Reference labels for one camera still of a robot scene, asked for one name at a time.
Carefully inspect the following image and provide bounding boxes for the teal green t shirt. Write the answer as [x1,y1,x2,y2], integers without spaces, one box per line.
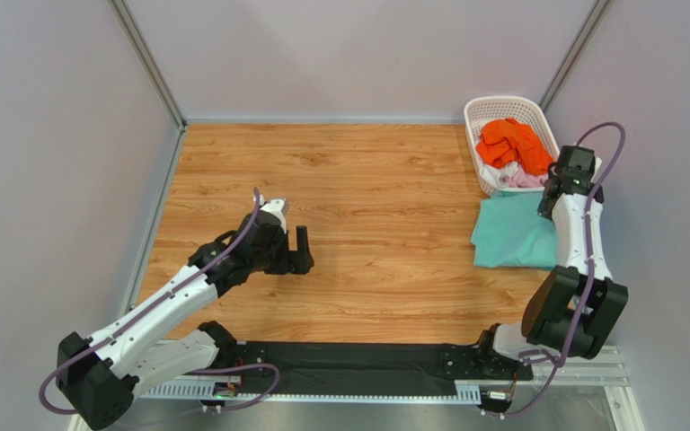
[470,192,558,269]

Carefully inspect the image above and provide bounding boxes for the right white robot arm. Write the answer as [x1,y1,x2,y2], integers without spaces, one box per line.
[473,145,629,379]

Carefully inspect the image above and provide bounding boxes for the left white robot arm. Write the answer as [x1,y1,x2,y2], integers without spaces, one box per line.
[50,199,314,430]

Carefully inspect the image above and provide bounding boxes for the pink t shirt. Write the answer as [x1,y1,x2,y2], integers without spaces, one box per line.
[501,162,548,189]

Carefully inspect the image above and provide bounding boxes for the white plastic laundry basket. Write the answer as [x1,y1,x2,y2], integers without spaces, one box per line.
[464,95,559,196]

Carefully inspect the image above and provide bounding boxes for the white t shirt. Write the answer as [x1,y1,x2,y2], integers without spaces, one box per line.
[482,162,520,189]

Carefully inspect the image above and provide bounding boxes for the orange t shirt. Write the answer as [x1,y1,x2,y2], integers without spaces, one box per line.
[476,118,553,176]

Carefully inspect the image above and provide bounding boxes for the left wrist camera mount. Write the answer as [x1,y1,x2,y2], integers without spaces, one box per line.
[260,198,289,233]

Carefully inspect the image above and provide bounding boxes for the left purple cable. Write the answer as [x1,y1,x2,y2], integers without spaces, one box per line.
[38,187,282,416]

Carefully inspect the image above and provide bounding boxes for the purple cable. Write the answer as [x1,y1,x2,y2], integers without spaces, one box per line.
[482,121,628,418]
[38,187,282,416]

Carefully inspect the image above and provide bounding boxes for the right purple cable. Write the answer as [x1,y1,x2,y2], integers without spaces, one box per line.
[482,121,628,418]

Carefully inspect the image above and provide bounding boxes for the aluminium frame rail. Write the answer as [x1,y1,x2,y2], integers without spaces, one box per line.
[84,337,630,403]

